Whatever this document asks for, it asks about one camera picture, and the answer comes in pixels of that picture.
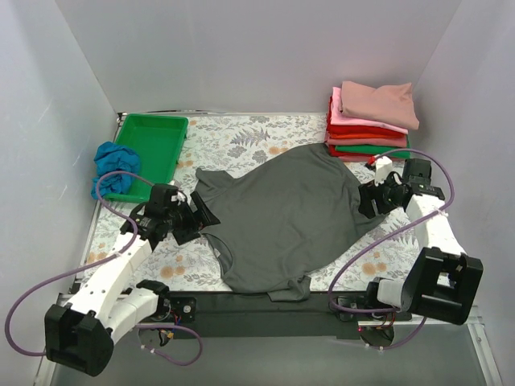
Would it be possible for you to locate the aluminium frame rail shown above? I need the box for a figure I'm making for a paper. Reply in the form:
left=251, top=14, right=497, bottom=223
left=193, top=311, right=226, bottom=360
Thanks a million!
left=48, top=291, right=501, bottom=385

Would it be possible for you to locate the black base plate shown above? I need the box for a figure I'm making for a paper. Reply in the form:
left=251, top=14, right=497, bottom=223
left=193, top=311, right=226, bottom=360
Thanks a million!
left=124, top=291, right=414, bottom=341

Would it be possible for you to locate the salmon folded shirt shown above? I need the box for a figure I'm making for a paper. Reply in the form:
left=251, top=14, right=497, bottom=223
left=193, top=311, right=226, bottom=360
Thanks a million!
left=325, top=135, right=409, bottom=148

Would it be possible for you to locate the light pink folded shirt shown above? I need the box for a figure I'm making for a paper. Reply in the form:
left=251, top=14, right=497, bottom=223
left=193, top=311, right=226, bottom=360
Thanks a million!
left=328, top=87, right=408, bottom=134

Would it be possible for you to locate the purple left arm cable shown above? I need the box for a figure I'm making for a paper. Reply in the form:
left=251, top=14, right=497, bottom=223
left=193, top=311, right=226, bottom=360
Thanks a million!
left=6, top=170, right=204, bottom=368

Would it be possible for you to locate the bottom pink folded shirt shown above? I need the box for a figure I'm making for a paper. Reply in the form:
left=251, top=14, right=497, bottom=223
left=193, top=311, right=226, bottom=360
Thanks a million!
left=337, top=155, right=406, bottom=162

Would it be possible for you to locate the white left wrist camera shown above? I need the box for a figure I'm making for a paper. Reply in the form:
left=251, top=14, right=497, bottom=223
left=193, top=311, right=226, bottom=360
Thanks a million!
left=170, top=190, right=187, bottom=206

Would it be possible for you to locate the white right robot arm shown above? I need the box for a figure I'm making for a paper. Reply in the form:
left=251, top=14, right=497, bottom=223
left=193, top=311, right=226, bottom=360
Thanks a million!
left=359, top=157, right=484, bottom=325

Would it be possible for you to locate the crumpled blue t shirt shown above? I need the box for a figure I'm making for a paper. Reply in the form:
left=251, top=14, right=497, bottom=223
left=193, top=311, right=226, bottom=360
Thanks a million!
left=91, top=142, right=141, bottom=199

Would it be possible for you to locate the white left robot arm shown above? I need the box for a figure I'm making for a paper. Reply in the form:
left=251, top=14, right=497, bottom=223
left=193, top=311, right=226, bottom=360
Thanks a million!
left=44, top=184, right=220, bottom=376

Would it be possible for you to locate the orange folded shirt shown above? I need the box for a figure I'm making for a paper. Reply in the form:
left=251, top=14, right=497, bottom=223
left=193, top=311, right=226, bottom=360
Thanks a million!
left=327, top=133, right=408, bottom=141

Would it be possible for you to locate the green folded shirt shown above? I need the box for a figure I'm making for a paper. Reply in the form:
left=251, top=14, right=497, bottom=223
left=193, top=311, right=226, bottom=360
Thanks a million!
left=329, top=138, right=410, bottom=157

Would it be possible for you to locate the dusty pink folded shirt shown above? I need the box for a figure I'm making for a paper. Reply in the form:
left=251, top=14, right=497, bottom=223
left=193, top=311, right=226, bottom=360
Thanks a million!
left=340, top=81, right=419, bottom=130

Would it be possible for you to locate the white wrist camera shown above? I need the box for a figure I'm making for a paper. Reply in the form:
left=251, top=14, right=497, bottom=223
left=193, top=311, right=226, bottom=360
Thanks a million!
left=365, top=156, right=393, bottom=186
left=170, top=190, right=187, bottom=206

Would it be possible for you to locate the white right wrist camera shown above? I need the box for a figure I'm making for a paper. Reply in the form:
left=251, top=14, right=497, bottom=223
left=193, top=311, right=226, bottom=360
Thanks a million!
left=365, top=156, right=393, bottom=186

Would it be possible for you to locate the dark grey t shirt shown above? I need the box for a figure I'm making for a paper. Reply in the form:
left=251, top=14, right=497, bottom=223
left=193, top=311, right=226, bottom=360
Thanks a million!
left=195, top=144, right=384, bottom=302

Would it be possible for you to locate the green plastic tray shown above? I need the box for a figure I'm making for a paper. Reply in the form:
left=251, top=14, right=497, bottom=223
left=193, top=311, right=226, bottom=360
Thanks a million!
left=96, top=114, right=188, bottom=203

